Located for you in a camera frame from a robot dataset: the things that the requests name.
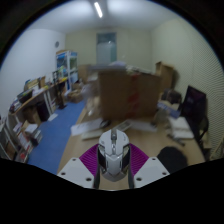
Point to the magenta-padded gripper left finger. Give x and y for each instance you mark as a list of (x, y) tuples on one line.
[(76, 171)]

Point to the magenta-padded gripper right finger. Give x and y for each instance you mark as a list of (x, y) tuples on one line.
[(150, 170)]

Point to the white and grey computer mouse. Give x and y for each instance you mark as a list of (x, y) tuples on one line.
[(113, 156)]

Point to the black scalloped mouse pad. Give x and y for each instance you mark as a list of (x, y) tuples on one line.
[(173, 160)]

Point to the open white book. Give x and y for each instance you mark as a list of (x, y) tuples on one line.
[(180, 128)]

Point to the small black oval object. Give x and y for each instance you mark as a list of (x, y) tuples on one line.
[(105, 123)]

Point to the shelf unit with books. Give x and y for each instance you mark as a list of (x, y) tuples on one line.
[(20, 140)]

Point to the open cardboard box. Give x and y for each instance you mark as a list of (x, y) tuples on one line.
[(75, 96)]

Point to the black office chair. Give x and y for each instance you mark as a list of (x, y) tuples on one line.
[(195, 106)]

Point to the large brown cardboard box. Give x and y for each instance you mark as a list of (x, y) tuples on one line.
[(128, 95)]

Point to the black metal stand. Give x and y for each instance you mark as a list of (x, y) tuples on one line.
[(60, 90)]

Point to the tall brown cardboard box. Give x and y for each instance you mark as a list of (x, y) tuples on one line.
[(165, 75)]

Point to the blue and white display cabinet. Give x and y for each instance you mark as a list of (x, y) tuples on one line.
[(66, 65)]

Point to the window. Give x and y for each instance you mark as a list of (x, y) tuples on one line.
[(106, 48)]

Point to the ceiling tube light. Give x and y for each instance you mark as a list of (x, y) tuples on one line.
[(98, 9)]

